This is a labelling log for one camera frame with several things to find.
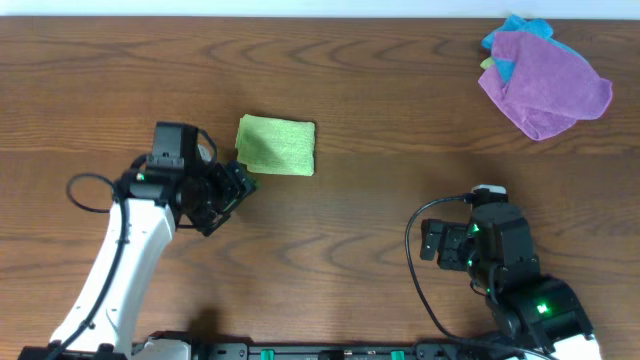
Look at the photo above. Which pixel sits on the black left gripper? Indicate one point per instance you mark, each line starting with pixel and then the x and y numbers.
pixel 225 189

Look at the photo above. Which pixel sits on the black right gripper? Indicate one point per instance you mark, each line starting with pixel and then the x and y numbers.
pixel 453 235

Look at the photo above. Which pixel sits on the green microfiber cloth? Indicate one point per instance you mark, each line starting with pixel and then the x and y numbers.
pixel 276 146

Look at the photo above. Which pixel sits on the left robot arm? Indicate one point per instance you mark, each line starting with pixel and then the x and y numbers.
pixel 178 179

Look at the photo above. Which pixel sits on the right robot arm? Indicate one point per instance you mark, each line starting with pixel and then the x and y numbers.
pixel 538 316

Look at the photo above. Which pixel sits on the purple microfiber cloth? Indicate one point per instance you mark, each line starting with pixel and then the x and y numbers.
pixel 550 88

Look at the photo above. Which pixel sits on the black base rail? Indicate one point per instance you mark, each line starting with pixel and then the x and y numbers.
pixel 226 347

